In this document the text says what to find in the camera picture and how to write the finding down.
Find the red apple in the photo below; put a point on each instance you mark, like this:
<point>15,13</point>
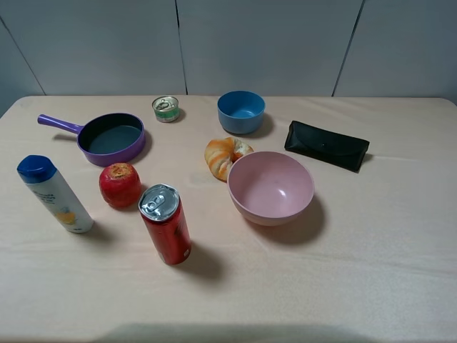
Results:
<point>120,185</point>

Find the croissant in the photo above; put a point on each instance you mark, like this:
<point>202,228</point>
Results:
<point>221,154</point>

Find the blue bowl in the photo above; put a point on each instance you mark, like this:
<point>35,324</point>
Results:
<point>241,112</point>

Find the pink bowl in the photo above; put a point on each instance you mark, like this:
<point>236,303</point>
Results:
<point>270,188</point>

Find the purple frying pan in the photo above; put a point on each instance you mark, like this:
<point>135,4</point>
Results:
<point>107,139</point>

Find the black glasses case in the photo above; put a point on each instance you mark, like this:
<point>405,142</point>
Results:
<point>340,150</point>

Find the red soda can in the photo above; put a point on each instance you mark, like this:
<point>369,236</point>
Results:
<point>162,211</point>

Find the small green tin can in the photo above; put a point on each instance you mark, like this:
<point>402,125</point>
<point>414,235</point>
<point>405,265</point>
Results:
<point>166,108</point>

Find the white bottle blue cap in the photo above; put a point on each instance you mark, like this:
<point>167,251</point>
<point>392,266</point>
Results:
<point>46,182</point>

